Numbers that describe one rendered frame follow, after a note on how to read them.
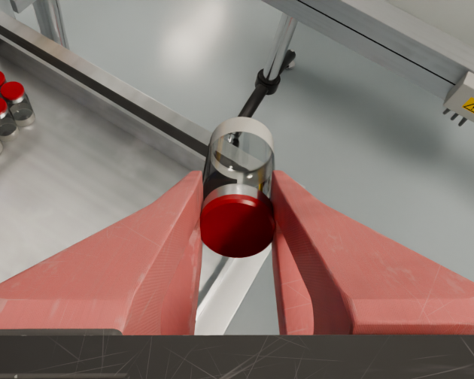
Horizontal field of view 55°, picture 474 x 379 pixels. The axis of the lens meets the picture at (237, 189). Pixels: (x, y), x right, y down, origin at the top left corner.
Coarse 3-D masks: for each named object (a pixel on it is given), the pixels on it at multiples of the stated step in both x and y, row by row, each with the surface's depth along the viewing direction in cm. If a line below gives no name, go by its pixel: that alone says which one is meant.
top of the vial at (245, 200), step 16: (208, 208) 12; (224, 208) 12; (240, 208) 12; (256, 208) 12; (208, 224) 12; (224, 224) 12; (240, 224) 12; (256, 224) 12; (272, 224) 12; (208, 240) 12; (224, 240) 12; (240, 240) 12; (256, 240) 12; (240, 256) 12
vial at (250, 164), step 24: (240, 120) 15; (216, 144) 14; (240, 144) 13; (264, 144) 14; (216, 168) 13; (240, 168) 12; (264, 168) 13; (216, 192) 12; (240, 192) 12; (264, 192) 13
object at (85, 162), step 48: (0, 48) 48; (48, 96) 48; (96, 96) 45; (48, 144) 46; (96, 144) 47; (144, 144) 48; (0, 192) 43; (48, 192) 43; (96, 192) 44; (144, 192) 45; (0, 240) 41; (48, 240) 41
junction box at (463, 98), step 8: (464, 80) 109; (472, 80) 109; (456, 88) 112; (464, 88) 109; (472, 88) 108; (448, 96) 115; (456, 96) 112; (464, 96) 111; (472, 96) 110; (448, 104) 115; (456, 104) 114; (464, 104) 112; (472, 104) 111; (456, 112) 116; (464, 112) 114; (472, 112) 113; (472, 120) 115
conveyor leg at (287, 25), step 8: (288, 16) 127; (280, 24) 131; (288, 24) 129; (296, 24) 131; (280, 32) 133; (288, 32) 132; (280, 40) 135; (288, 40) 135; (272, 48) 139; (280, 48) 137; (272, 56) 141; (280, 56) 141; (272, 64) 144; (280, 64) 144; (264, 72) 149; (272, 72) 147; (272, 80) 151
